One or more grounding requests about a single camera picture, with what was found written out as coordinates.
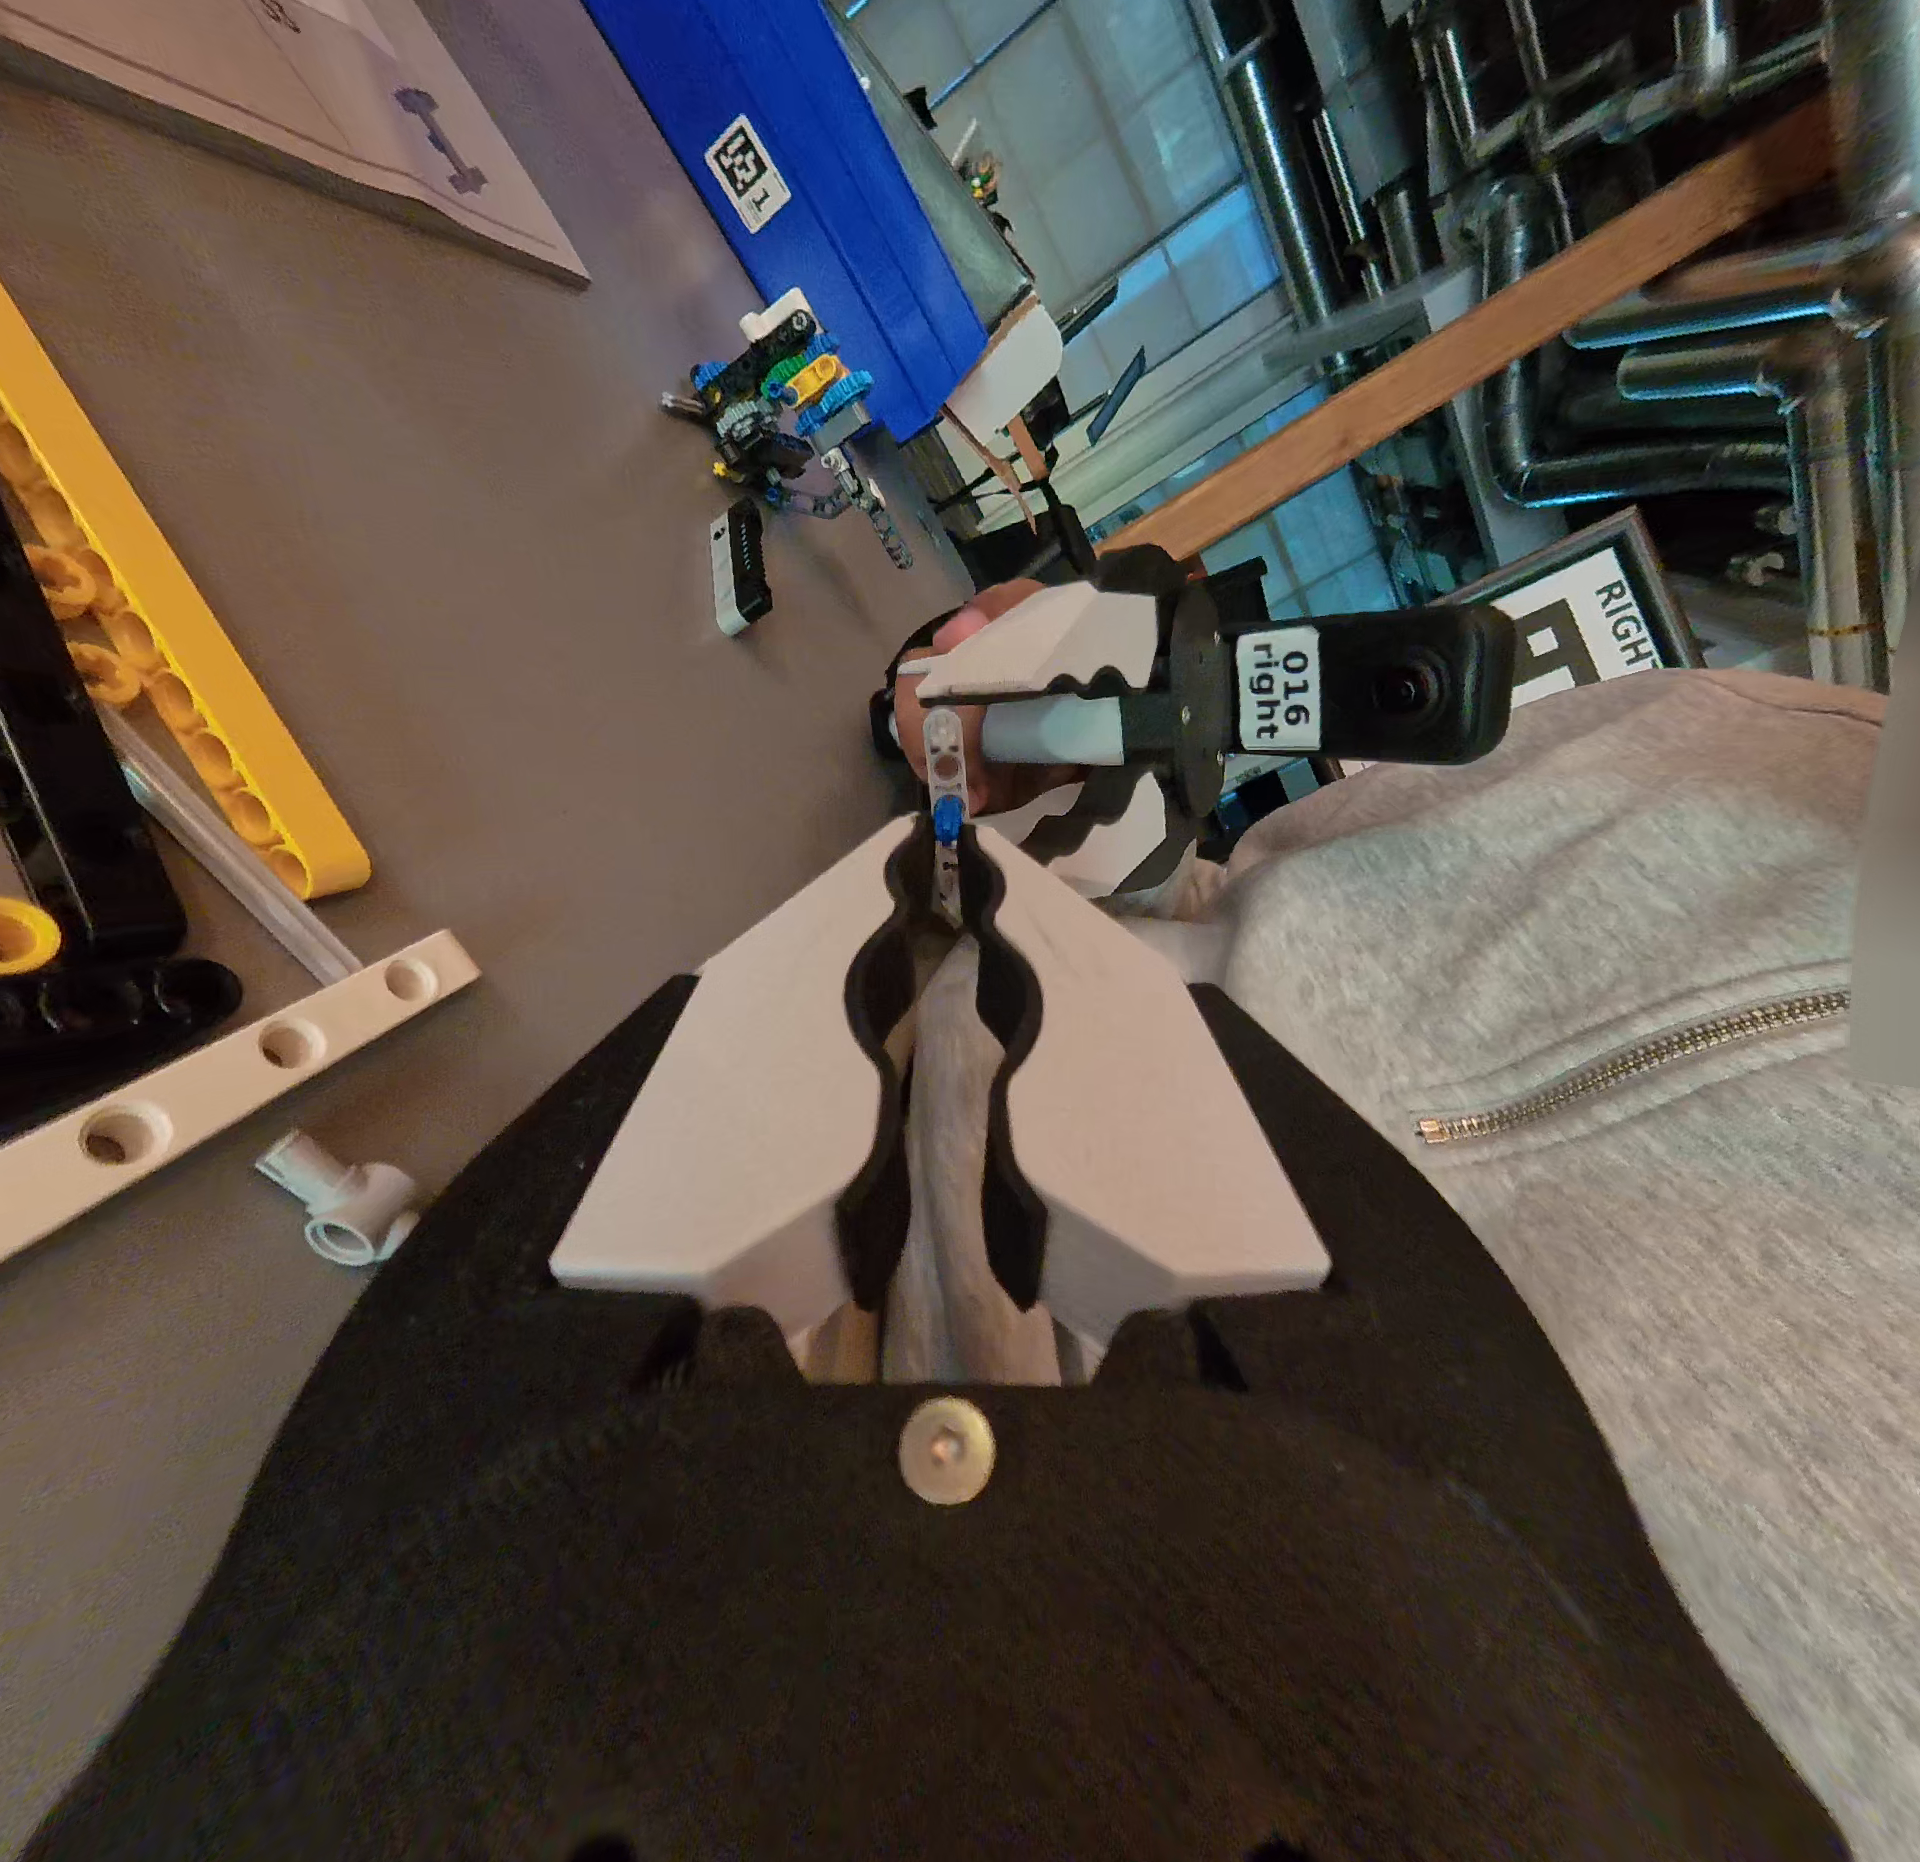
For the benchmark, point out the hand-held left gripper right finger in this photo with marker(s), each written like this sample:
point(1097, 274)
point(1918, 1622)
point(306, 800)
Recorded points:
point(1156, 1143)

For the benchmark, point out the tagged blue storage bin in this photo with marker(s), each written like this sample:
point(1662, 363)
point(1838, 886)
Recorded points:
point(842, 168)

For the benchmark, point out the long yellow lego beam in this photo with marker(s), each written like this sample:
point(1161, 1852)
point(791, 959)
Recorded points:
point(225, 723)

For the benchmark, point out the white framed sign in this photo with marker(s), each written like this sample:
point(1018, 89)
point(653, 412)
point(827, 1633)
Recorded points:
point(1576, 617)

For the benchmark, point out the person's grey zip hoodie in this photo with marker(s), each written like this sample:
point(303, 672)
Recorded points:
point(1651, 1293)

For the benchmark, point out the silver pipe cluster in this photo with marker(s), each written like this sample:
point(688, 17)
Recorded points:
point(1681, 362)

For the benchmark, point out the white lego connector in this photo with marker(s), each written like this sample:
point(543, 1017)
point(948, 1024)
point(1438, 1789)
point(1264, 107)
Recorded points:
point(353, 1208)

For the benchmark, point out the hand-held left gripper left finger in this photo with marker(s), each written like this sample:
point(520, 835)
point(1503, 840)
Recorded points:
point(707, 1143)

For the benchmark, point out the small grey lego beam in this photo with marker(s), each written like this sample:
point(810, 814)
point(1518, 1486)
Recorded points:
point(946, 744)

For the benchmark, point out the white chair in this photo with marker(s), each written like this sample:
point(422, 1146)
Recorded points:
point(999, 369)

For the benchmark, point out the person's right hand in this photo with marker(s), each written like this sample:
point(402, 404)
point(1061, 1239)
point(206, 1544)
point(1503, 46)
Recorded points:
point(1020, 788)

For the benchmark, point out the wooden ceiling beam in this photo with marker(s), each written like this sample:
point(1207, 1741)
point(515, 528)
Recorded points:
point(1502, 318)

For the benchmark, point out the black lego frame assembly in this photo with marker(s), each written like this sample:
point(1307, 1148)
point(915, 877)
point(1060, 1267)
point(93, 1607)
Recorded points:
point(74, 843)

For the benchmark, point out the lego instruction booklet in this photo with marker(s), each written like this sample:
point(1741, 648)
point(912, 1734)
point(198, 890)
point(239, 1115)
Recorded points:
point(300, 76)

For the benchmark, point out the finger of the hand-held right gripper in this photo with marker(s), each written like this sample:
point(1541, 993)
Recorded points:
point(1148, 825)
point(1050, 638)

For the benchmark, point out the translucent lego rod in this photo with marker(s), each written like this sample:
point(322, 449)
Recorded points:
point(256, 902)

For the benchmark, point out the long white lego beam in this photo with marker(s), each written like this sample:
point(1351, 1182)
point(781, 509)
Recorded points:
point(225, 1081)

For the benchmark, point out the white and black lego piece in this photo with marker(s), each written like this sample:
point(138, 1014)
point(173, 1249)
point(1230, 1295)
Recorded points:
point(736, 572)

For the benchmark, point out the colourful lego gear assembly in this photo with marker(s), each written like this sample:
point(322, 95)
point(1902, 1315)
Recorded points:
point(780, 415)

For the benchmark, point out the person's right forearm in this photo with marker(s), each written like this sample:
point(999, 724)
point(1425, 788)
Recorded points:
point(953, 1143)

